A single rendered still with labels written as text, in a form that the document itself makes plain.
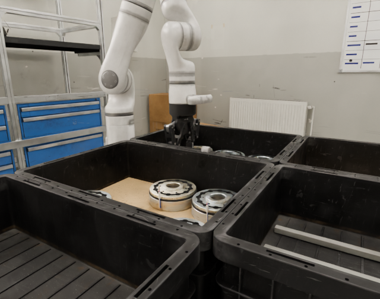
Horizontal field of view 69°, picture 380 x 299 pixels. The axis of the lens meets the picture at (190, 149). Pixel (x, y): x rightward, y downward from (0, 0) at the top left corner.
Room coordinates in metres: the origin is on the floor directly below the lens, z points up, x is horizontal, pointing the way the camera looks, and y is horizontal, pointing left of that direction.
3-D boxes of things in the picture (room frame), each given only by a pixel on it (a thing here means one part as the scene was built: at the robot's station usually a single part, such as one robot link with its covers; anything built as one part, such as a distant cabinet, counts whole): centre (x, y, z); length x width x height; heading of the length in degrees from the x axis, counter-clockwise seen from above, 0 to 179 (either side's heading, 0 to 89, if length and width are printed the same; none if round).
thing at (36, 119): (2.36, 1.06, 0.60); 0.72 x 0.03 x 0.56; 143
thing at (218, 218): (0.50, 0.08, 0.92); 0.40 x 0.30 x 0.02; 59
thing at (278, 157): (0.76, -0.08, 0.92); 0.40 x 0.30 x 0.02; 59
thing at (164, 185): (0.56, 0.04, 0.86); 0.05 x 0.05 x 0.01
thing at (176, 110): (0.78, 0.02, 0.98); 0.08 x 0.08 x 0.09
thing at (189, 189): (0.56, 0.04, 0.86); 0.10 x 0.10 x 0.01
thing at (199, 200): (0.51, -0.06, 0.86); 0.10 x 0.10 x 0.01
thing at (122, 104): (0.93, 0.24, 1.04); 0.09 x 0.09 x 0.17; 82
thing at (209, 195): (0.51, -0.06, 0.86); 0.05 x 0.05 x 0.01
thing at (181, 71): (0.77, 0.03, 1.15); 0.09 x 0.07 x 0.15; 120
